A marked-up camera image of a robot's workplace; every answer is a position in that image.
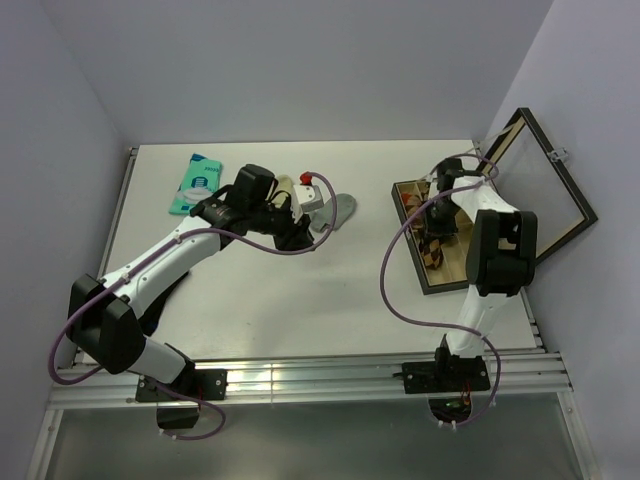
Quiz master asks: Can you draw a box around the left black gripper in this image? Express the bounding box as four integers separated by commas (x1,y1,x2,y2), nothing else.
248,197,315,254

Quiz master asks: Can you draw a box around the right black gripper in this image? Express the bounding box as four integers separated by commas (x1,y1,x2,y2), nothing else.
421,199,461,248

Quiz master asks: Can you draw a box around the brown argyle sock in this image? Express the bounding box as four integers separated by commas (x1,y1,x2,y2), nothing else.
419,237,444,270

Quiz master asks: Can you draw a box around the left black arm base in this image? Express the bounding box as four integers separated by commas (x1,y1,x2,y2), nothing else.
135,368,228,440

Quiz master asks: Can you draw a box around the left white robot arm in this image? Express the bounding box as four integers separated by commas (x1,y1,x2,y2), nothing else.
67,164,323,399

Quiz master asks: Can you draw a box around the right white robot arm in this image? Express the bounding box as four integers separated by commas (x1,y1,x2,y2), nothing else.
423,157,538,390

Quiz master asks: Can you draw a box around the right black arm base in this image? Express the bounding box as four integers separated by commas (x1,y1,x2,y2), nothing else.
393,356,491,423

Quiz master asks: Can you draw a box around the rolled orange argyle sock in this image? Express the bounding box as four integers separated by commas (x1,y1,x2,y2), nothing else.
401,193,424,218

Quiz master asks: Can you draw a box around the cream ankle sock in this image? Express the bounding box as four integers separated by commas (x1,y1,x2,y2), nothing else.
271,175,293,207

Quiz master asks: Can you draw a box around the teal patterned sock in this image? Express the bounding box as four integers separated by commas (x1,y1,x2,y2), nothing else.
168,153,223,215

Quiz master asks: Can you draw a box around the grey ankle sock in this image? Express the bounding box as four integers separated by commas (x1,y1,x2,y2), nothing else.
309,193,357,233

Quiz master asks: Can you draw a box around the black compartment storage box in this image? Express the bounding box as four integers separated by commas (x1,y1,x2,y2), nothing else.
404,107,597,295

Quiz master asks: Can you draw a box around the black blue sock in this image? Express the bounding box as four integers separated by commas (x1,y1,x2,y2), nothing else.
139,271,190,337

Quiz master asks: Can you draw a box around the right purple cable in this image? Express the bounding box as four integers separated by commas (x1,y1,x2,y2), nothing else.
378,153,504,429

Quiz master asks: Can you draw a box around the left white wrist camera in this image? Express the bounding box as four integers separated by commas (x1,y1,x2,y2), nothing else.
291,184,324,214

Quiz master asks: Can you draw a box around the aluminium frame rail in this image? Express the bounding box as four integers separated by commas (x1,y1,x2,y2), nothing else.
47,349,572,410

